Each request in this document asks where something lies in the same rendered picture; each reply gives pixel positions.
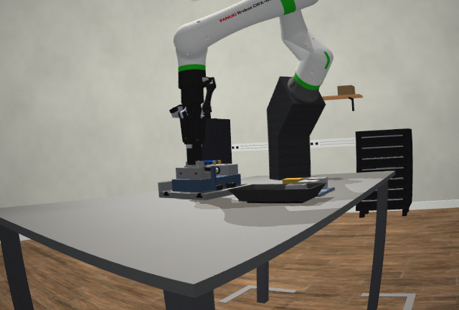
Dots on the yellow block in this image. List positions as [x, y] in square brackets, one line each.
[292, 180]

